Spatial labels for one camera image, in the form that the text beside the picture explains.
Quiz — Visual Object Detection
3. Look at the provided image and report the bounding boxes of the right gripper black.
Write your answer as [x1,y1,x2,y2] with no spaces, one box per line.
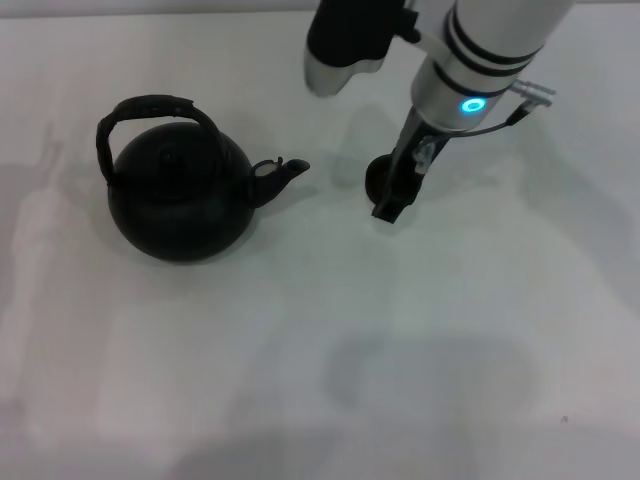
[370,104,452,225]

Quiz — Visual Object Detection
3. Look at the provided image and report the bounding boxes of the small dark brown teacup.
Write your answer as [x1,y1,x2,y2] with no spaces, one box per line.
[366,154,401,201]

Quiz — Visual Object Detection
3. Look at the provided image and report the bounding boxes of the black round teapot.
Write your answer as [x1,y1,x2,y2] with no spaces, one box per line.
[94,93,311,262]

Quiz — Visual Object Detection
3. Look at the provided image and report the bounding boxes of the clear plastic cable connector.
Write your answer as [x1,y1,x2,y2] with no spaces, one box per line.
[412,135,438,175]

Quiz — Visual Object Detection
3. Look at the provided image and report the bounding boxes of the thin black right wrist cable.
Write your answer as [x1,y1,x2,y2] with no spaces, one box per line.
[447,107,532,137]

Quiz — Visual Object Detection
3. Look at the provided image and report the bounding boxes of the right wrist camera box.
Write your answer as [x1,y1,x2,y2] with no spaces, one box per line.
[303,0,422,96]

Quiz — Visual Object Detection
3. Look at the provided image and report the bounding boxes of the silver cable plug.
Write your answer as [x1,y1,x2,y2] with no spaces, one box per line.
[510,77,558,107]

